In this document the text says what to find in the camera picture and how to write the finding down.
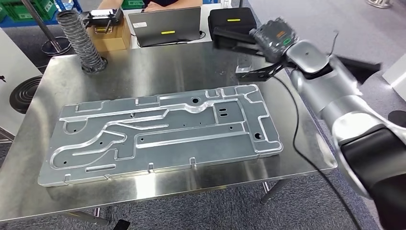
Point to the grey laptop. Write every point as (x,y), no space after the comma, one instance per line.
(165,23)

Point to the chrome stanchion post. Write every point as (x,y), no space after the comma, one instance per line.
(38,22)

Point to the small white cup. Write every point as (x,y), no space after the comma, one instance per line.
(225,3)

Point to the person's left forearm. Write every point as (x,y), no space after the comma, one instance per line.
(187,3)

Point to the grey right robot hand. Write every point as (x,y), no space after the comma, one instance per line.
(274,39)

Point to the chrome round floor base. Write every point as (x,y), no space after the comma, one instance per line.
(379,3)

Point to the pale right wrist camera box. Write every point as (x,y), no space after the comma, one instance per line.
(243,69)

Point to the white floor box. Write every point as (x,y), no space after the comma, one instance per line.
(398,76)

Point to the person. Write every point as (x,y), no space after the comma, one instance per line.
(158,1)

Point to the stainless steel workbench table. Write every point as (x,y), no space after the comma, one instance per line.
(158,70)

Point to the person's right forearm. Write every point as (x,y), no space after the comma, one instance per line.
(109,3)

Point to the black zip case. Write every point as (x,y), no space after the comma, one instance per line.
(231,16)

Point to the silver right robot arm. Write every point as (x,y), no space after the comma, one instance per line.
(336,92)

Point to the black round stool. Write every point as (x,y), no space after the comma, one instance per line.
(25,95)

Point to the brown cardboard box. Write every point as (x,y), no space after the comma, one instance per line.
(114,41)

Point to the white cabinet panel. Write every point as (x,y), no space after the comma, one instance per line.
(19,57)

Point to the black round floor base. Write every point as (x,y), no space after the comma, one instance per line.
(398,119)

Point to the large stamped metal plate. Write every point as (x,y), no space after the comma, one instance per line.
(190,149)

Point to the person's left hand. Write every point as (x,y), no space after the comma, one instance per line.
(158,6)

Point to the blue metal cart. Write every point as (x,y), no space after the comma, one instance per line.
(68,6)

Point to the black plastic plate bracket part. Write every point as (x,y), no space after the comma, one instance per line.
(231,35)

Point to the green plastic crate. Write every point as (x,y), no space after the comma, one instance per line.
(22,9)
(132,3)

